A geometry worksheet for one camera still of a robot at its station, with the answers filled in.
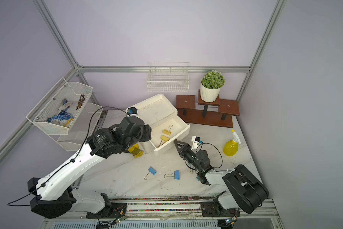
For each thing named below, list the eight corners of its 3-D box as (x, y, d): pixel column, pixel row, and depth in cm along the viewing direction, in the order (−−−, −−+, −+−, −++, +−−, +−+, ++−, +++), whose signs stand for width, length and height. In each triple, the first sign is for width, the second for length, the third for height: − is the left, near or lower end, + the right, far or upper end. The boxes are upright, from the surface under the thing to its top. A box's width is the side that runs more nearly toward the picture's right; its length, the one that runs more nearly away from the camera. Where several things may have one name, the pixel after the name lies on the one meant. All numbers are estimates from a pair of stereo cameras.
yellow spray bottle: (229, 158, 95) (238, 144, 81) (219, 147, 100) (226, 132, 86) (235, 154, 97) (245, 140, 83) (225, 144, 102) (233, 129, 88)
